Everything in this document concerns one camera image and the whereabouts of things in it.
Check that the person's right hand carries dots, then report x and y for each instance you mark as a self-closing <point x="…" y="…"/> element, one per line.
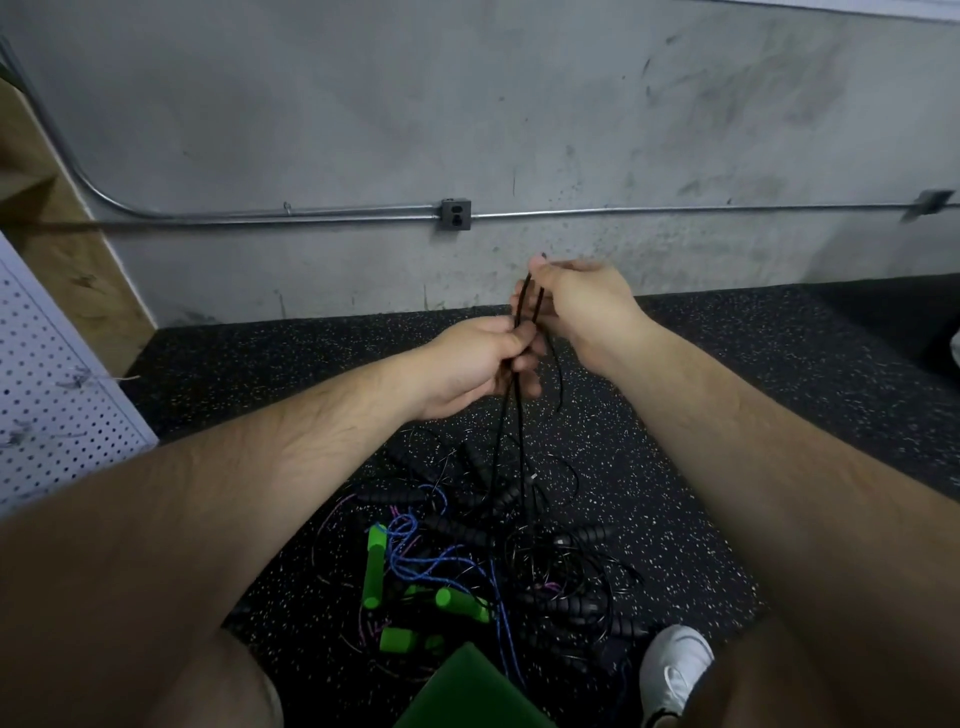
<point x="593" y="308"/>

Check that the person's left hand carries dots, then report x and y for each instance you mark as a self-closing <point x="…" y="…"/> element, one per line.
<point x="468" y="368"/>

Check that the white pegboard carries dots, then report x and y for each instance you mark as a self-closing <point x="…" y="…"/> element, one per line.
<point x="53" y="390"/>

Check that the person's right forearm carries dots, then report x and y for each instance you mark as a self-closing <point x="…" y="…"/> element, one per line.
<point x="810" y="510"/>

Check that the person's left forearm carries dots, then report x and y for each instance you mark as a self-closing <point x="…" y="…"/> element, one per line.
<point x="195" y="540"/>

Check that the person's left leg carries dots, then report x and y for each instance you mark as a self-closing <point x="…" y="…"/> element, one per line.
<point x="218" y="683"/>

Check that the grey electrical junction box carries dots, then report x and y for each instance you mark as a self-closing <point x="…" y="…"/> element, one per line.
<point x="455" y="213"/>

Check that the metal conduit pipe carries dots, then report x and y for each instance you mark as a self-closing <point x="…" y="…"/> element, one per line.
<point x="300" y="213"/>

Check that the white right shoe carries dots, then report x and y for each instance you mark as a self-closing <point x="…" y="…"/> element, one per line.
<point x="675" y="668"/>

